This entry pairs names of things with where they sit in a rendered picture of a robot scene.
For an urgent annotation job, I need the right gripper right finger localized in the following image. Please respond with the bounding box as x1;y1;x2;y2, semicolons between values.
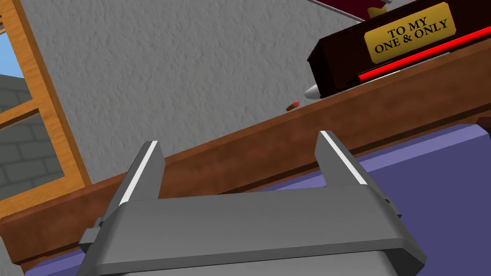
314;130;387;200

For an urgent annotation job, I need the purple chair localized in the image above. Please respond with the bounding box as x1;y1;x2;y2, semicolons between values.
23;123;491;276

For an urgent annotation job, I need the dark brown plaque box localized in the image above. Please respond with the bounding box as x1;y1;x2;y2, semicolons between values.
304;0;491;100

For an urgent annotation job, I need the wooden framed window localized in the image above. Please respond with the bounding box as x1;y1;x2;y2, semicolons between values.
0;0;92;220

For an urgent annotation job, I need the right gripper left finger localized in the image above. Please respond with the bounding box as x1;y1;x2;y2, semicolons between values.
100;140;166;222

